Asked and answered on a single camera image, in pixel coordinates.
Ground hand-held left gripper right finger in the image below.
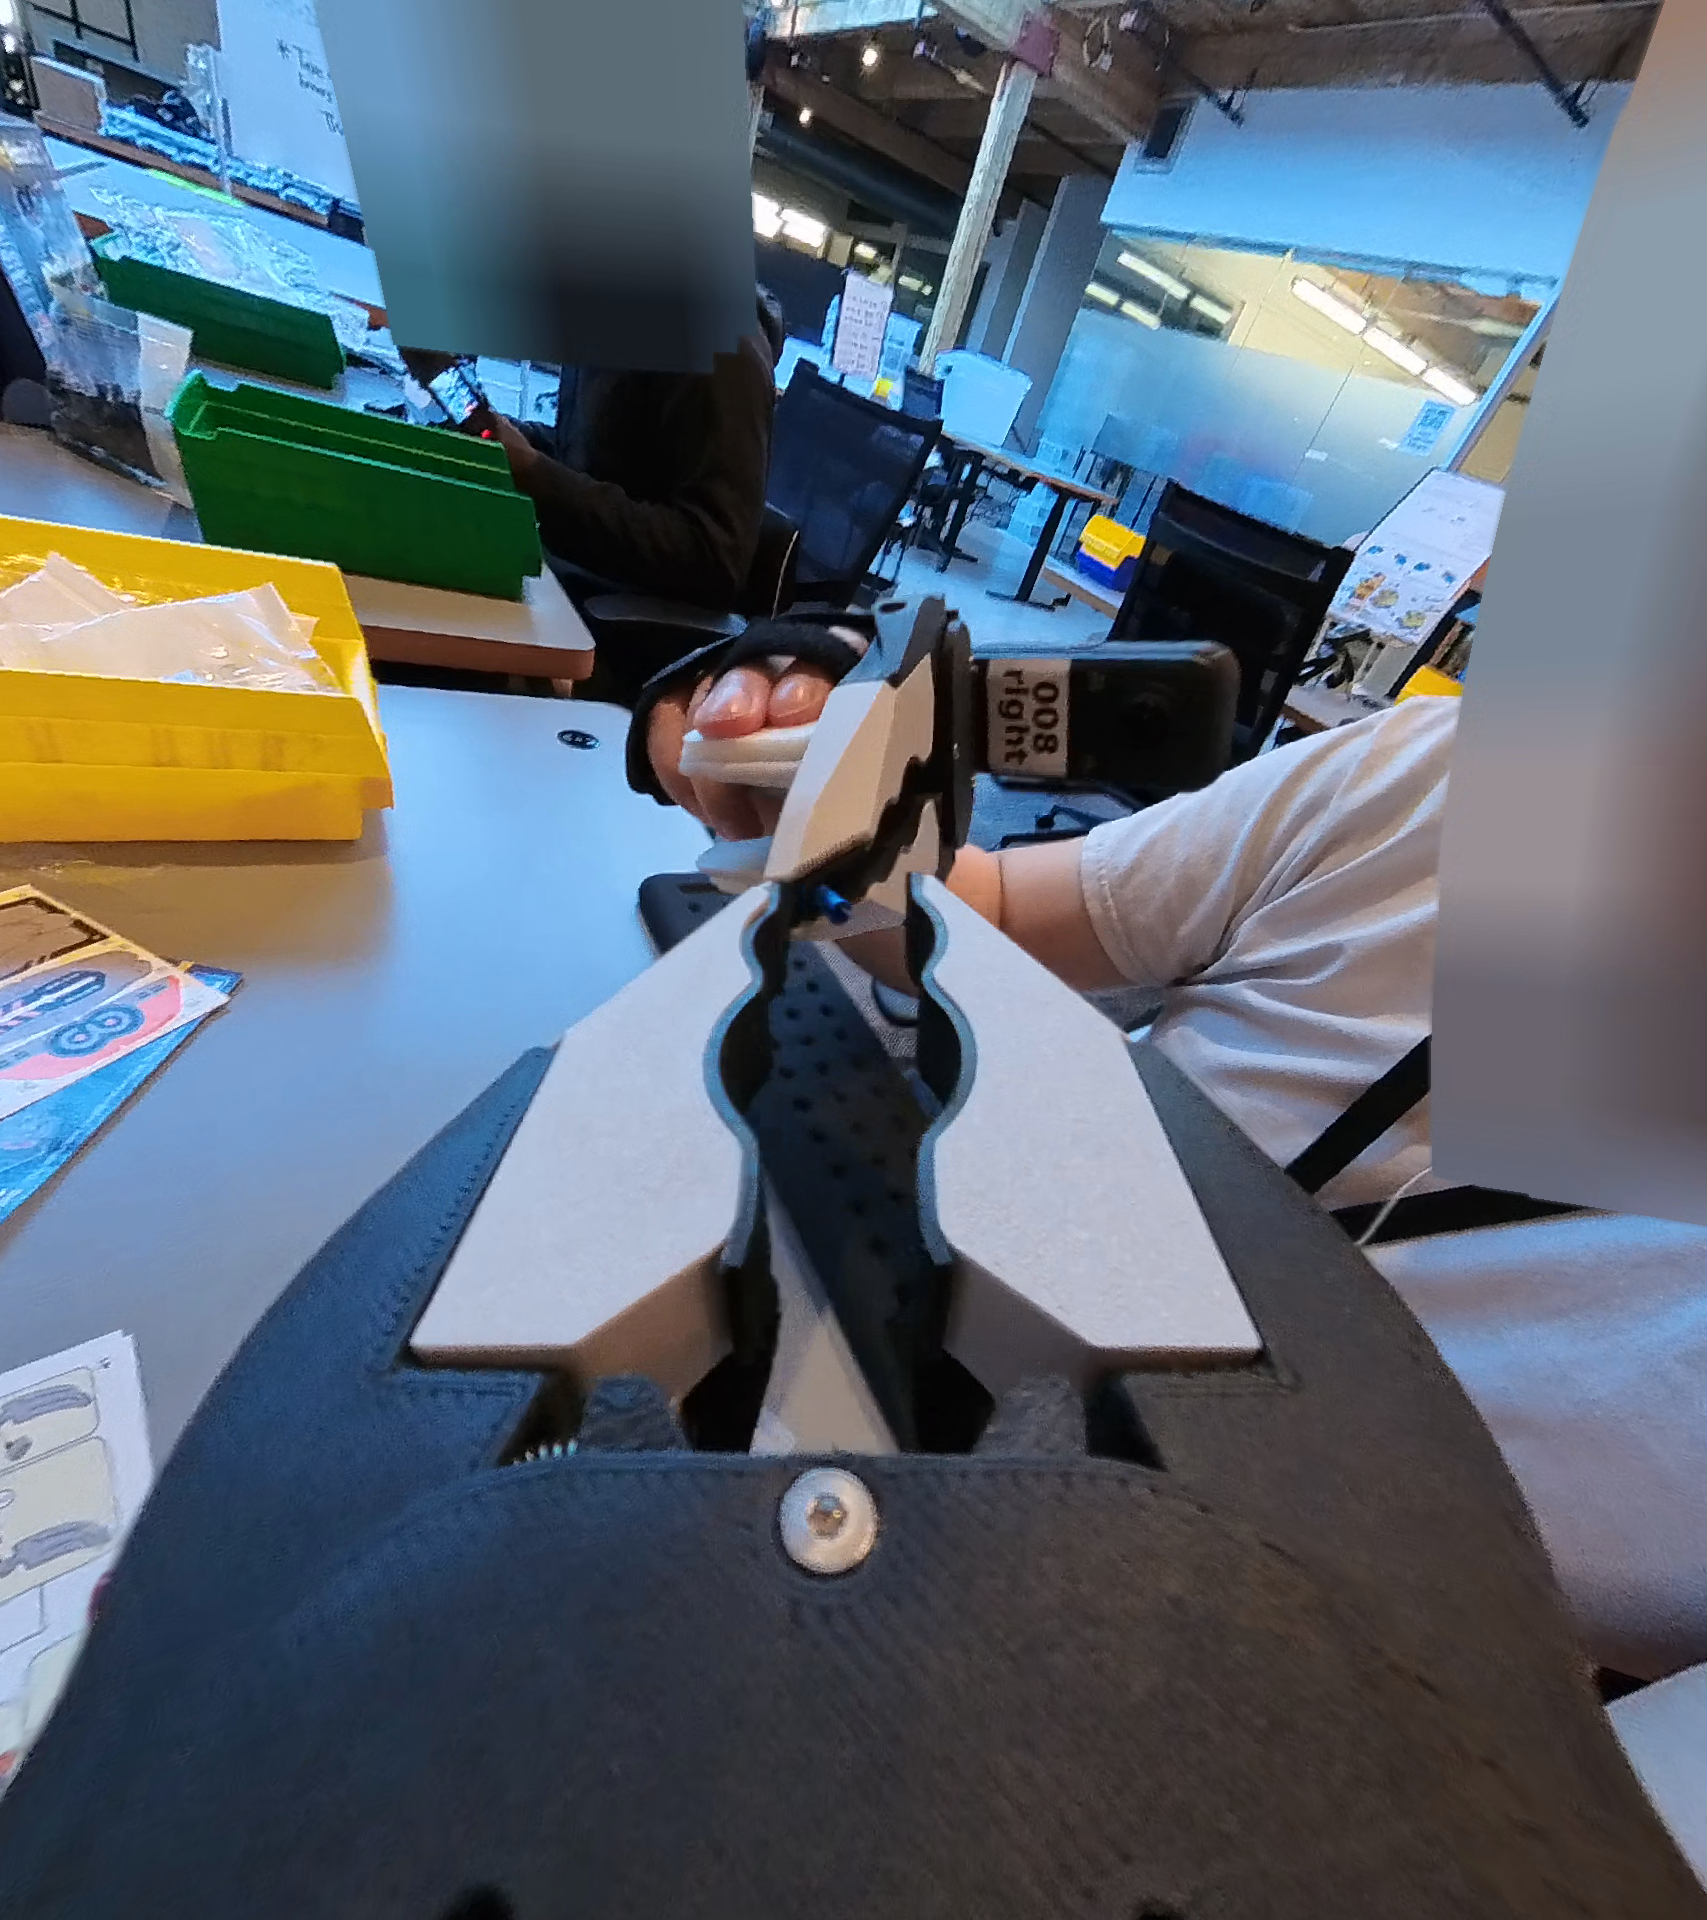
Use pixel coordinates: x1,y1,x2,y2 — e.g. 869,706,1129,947
907,872,1266,1412

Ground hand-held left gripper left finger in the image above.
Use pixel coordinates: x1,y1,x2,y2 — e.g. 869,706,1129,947
407,882,783,1420

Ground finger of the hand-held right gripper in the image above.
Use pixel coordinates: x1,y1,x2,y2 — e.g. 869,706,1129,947
763,677,937,889
815,785,967,943

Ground person's right forearm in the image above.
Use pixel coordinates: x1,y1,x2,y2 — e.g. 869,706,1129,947
853,839,1095,1021

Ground grey desk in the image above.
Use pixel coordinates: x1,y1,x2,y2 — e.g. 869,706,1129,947
0,682,885,1920

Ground black mesh office chair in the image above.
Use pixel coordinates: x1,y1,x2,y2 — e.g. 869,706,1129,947
1107,479,1356,752
763,359,945,610

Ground black perforated panel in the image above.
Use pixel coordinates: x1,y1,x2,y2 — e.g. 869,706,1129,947
637,872,945,1449

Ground wood-topped table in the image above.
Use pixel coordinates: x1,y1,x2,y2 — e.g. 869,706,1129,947
943,425,1117,601

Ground person's white shirt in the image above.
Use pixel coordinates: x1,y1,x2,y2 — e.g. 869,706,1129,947
1077,691,1707,1920

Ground printed poster stand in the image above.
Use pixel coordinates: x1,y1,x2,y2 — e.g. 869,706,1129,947
1332,468,1506,708

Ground brown-edged grey table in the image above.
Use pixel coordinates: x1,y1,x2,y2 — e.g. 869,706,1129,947
0,392,597,683

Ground green plastic bin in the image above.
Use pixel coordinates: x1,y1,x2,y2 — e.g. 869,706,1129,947
167,372,543,601
91,240,347,390

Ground printed sticker sheet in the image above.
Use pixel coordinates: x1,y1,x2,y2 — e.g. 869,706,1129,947
0,883,191,1171

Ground yellow plastic bin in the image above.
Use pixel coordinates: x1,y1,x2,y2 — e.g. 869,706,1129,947
0,497,393,846

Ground clear plastic bags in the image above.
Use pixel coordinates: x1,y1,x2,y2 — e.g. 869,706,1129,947
0,551,345,696

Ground whiteboard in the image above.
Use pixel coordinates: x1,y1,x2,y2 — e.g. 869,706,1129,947
215,0,375,197

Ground black shoulder strap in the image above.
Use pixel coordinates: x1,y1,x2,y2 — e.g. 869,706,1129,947
1278,1034,1588,1247

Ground wooden post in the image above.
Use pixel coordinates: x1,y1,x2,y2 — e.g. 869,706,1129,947
925,59,1037,378

